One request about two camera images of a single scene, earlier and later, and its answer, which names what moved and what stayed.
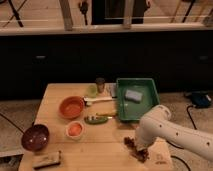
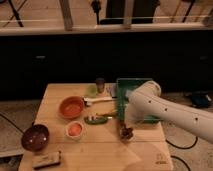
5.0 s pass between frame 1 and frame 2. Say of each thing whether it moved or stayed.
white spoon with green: stayed
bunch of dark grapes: moved
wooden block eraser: stayed
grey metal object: stayed
